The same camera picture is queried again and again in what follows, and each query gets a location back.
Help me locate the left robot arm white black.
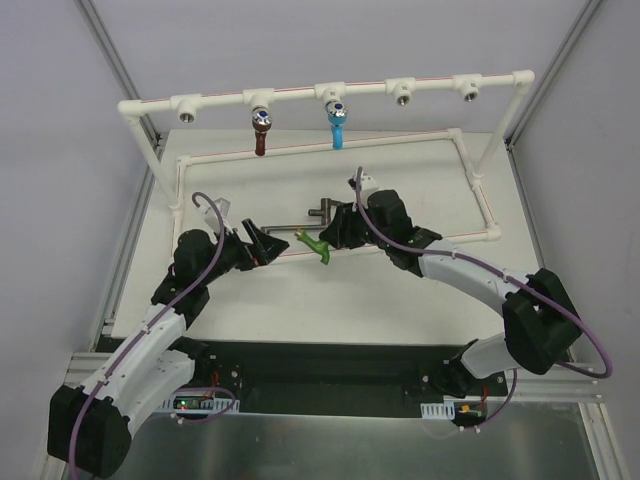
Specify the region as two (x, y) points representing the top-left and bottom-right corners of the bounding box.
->
(47, 219), (289, 478)

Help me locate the brown plastic water faucet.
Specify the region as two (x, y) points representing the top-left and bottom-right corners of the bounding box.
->
(251, 106), (272, 157)

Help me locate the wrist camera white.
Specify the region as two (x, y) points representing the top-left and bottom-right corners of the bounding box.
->
(197, 198), (231, 234)
(348, 171), (379, 194)

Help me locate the white PVC pipe frame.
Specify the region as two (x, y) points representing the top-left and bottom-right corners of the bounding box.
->
(118, 70), (535, 258)

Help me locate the green plastic water faucet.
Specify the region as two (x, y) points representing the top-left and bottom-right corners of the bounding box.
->
(294, 229), (330, 265)

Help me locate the white cable duct board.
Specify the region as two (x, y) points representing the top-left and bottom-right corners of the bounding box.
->
(155, 393), (240, 415)
(420, 400), (487, 421)

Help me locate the grey metal long-spout faucet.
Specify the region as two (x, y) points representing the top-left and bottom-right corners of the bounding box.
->
(259, 196), (346, 237)

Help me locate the aluminium enclosure frame post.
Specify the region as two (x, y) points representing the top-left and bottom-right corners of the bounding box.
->
(504, 0), (609, 151)
(74, 0), (166, 146)

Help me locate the blue plastic water faucet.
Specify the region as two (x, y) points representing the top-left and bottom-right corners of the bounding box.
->
(325, 100), (348, 150)

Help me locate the right white cable duct board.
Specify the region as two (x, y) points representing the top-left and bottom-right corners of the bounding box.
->
(420, 400), (487, 421)

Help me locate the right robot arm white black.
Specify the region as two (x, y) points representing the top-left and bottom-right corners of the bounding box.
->
(319, 190), (581, 398)

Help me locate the left white cable duct board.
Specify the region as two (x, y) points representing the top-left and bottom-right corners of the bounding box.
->
(155, 393), (240, 415)

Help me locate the aluminium enclosure frame post right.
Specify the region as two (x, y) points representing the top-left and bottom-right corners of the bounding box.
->
(504, 0), (609, 151)

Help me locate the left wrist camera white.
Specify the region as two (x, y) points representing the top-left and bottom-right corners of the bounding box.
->
(197, 198), (231, 234)

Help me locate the aluminium enclosure frame post left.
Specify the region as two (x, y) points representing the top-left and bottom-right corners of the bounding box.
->
(74, 0), (166, 146)

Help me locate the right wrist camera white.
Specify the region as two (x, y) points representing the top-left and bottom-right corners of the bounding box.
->
(348, 171), (379, 194)

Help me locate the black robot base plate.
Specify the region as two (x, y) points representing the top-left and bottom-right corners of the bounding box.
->
(94, 335), (519, 419)

